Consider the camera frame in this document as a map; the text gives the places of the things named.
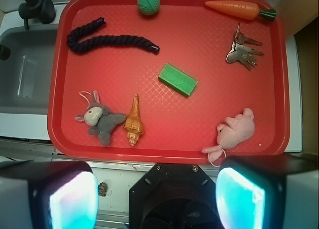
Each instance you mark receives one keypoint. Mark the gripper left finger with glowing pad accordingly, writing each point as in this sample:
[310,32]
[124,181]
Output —
[47,195]

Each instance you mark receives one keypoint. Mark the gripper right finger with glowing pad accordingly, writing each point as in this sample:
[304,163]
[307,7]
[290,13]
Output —
[268,192]

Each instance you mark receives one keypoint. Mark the pink plush pig toy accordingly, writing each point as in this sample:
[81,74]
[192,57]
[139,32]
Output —
[234,131]

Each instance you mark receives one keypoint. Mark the grey plush donkey toy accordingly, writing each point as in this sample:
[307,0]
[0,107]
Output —
[99,118]

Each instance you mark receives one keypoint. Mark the grey sink basin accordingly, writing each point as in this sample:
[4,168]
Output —
[25,77]

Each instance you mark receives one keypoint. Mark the orange spiral seashell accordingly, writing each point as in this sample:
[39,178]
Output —
[133,124]

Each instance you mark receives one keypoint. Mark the red plastic tray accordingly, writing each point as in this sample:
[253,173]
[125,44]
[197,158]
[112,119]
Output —
[195,40]

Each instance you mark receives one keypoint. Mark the silver key bunch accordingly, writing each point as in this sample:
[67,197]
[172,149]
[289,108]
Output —
[241,53]

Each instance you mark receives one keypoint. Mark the green rectangular block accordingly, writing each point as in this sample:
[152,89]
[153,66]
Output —
[177,79]

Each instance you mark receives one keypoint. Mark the orange plastic toy carrot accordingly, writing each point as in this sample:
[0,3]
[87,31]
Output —
[241,9]

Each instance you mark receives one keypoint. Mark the black sink faucet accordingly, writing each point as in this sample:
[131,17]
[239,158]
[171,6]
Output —
[43,10]

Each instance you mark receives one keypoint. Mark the green textured ball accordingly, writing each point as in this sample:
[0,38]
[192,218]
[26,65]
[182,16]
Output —
[148,7]

